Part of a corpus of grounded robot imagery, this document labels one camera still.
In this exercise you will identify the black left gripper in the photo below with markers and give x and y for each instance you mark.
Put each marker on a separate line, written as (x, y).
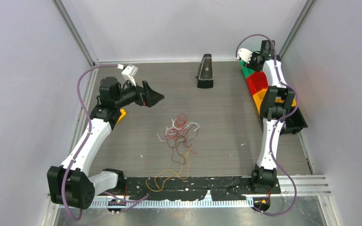
(145, 96)

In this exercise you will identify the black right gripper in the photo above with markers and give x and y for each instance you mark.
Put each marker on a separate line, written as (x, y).
(257, 68)

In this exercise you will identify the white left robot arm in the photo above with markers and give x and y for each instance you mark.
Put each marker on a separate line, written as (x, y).
(70, 183)

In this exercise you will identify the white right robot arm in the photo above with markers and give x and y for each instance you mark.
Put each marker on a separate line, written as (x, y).
(276, 106)

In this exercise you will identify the green plastic bin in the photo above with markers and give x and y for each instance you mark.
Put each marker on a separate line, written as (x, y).
(246, 71)

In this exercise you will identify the red plastic bin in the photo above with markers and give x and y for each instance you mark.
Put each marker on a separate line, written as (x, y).
(256, 82)

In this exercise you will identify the yellow triangular plastic piece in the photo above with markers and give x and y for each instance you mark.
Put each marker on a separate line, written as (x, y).
(123, 114)

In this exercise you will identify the yellow plastic bin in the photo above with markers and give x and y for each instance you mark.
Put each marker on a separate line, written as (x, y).
(259, 96)

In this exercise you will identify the black metronome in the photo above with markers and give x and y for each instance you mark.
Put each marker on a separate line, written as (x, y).
(204, 76)

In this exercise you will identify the black plastic bin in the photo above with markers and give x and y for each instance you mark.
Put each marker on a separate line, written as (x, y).
(294, 123)

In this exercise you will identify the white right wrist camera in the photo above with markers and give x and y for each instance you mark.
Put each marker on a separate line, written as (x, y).
(244, 55)

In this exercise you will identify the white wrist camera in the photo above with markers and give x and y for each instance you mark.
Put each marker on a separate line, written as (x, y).
(244, 55)
(128, 72)

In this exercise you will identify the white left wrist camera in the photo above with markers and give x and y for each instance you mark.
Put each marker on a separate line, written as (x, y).
(128, 72)

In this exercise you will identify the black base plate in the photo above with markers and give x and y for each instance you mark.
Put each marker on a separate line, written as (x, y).
(228, 188)

